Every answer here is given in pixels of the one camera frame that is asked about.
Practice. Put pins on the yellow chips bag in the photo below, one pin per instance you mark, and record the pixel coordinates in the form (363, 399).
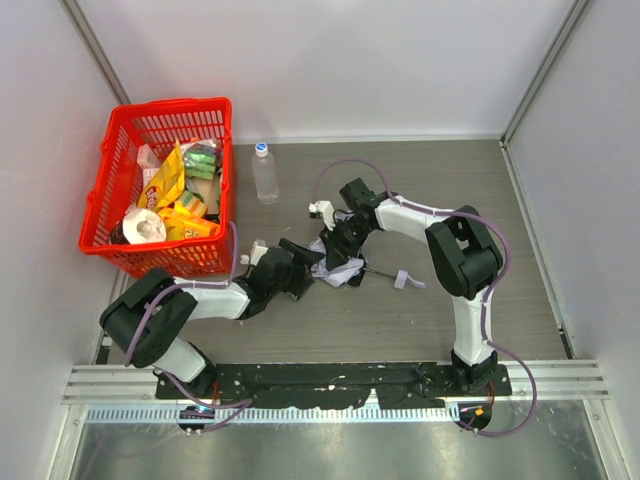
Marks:
(167, 184)

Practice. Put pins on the orange snack package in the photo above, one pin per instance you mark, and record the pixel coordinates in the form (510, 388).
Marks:
(181, 226)

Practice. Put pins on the green sponge pack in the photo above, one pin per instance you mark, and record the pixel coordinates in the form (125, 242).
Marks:
(201, 160)

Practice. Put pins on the white slotted cable duct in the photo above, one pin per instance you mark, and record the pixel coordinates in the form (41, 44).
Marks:
(184, 414)

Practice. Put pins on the clear plastic water bottle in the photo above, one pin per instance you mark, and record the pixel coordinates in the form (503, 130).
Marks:
(265, 174)

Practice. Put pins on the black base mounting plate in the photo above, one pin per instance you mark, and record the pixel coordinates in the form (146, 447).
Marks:
(332, 386)

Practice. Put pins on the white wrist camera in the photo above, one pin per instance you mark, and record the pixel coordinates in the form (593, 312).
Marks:
(324, 211)
(258, 250)

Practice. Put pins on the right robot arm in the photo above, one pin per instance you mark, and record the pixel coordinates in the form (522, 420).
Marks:
(466, 261)

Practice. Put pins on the lavender folding umbrella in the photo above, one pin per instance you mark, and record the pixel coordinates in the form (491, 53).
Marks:
(354, 270)

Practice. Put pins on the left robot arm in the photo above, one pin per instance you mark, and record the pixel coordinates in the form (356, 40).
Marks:
(146, 320)

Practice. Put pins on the white small box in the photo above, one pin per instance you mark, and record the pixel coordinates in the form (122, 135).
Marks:
(148, 162)

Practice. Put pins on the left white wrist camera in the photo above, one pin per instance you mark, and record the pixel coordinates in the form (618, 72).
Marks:
(258, 250)

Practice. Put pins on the white tape roll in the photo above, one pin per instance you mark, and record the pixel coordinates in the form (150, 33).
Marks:
(143, 226)

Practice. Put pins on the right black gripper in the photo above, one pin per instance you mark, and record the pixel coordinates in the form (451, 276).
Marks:
(341, 244)

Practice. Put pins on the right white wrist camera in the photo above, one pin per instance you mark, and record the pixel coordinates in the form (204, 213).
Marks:
(324, 211)

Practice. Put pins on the aluminium rail frame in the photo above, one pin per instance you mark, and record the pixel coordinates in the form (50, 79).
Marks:
(106, 384)

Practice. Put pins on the red plastic basket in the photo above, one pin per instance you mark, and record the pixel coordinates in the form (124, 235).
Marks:
(119, 183)

